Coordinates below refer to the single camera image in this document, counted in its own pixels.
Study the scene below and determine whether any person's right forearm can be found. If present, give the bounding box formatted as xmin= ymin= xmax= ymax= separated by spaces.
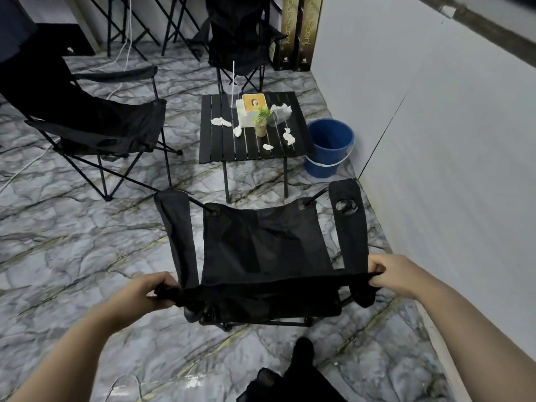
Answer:
xmin=412 ymin=270 xmax=536 ymax=402

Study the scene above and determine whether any clear plastic cup with straw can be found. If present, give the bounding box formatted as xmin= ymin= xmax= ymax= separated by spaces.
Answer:
xmin=227 ymin=61 xmax=241 ymax=109

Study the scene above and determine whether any tipped clear plastic cup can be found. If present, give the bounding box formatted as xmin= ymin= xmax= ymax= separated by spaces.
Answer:
xmin=266 ymin=108 xmax=291 ymax=128

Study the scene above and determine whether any person's left hand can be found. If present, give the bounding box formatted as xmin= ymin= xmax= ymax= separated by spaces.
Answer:
xmin=102 ymin=271 xmax=180 ymax=327

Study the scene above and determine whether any black folding camping chair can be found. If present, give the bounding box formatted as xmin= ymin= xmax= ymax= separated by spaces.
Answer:
xmin=187 ymin=0 xmax=288 ymax=93
xmin=0 ymin=46 xmax=183 ymax=202
xmin=154 ymin=178 xmax=382 ymax=332

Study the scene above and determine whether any blue plastic bucket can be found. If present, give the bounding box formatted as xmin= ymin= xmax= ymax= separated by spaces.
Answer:
xmin=304 ymin=118 xmax=356 ymax=179

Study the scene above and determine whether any person's left forearm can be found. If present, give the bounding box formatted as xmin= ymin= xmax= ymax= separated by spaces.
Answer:
xmin=8 ymin=307 xmax=122 ymax=402

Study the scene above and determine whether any small potted green plant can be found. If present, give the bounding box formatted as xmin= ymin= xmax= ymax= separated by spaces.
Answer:
xmin=252 ymin=106 xmax=273 ymax=138

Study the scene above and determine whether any black slatted folding table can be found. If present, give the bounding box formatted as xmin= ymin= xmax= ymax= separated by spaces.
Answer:
xmin=198 ymin=91 xmax=315 ymax=204

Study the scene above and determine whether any white wooden-top tissue box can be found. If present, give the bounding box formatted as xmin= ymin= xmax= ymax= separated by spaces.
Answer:
xmin=236 ymin=93 xmax=269 ymax=128

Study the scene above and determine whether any black folding stand frame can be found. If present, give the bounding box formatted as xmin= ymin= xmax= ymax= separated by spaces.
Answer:
xmin=151 ymin=0 xmax=202 ymax=61
xmin=86 ymin=0 xmax=161 ymax=61

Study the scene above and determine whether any person's right hand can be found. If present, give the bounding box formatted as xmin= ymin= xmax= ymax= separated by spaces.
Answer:
xmin=367 ymin=254 xmax=427 ymax=300

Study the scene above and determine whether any person's black trouser leg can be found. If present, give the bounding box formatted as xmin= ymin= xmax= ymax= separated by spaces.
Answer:
xmin=236 ymin=337 xmax=348 ymax=402

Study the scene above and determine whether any tall black and gold box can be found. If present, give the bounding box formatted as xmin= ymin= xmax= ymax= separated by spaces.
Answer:
xmin=293 ymin=0 xmax=324 ymax=73
xmin=271 ymin=0 xmax=300 ymax=72

